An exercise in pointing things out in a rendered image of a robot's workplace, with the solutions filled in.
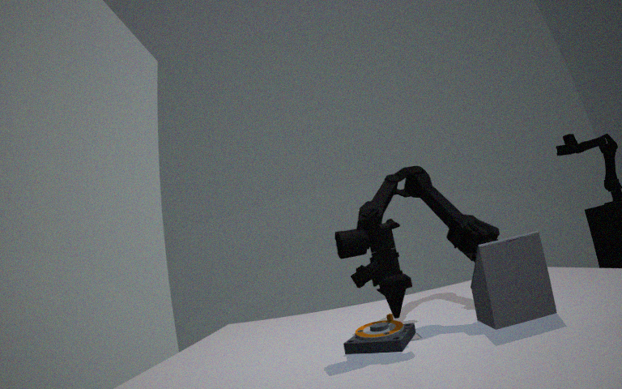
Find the orange round plate with holes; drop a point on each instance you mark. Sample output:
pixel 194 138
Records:
pixel 395 327

